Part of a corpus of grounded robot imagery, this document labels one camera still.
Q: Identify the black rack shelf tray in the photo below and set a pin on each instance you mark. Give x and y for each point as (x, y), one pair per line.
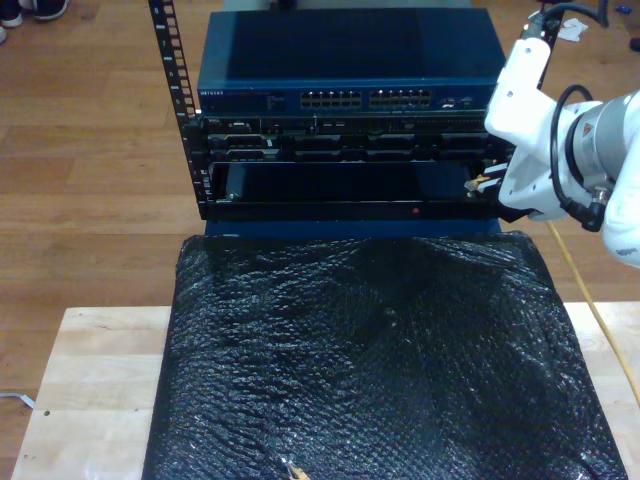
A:
(350, 210)

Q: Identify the black rack server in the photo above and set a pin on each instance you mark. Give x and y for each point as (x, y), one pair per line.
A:
(350, 145)

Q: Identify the white crumpled paper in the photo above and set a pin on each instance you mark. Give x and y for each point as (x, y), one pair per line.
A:
(572, 31)

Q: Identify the dark round object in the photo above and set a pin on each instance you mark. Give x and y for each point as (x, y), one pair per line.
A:
(635, 45)

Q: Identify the blue base panel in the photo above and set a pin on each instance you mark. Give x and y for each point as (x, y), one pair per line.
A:
(300, 228)

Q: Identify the small blue object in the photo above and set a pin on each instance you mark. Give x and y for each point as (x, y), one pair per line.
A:
(622, 9)

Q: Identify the black bubble wrap mat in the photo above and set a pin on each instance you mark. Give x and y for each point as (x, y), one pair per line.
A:
(325, 375)

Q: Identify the person's shoe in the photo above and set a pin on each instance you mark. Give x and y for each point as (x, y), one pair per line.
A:
(11, 20)
(2, 34)
(50, 10)

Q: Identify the blue network switch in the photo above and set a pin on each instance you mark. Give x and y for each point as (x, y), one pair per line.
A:
(350, 50)

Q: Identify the black rack frame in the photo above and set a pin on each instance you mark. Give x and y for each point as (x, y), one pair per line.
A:
(191, 150)

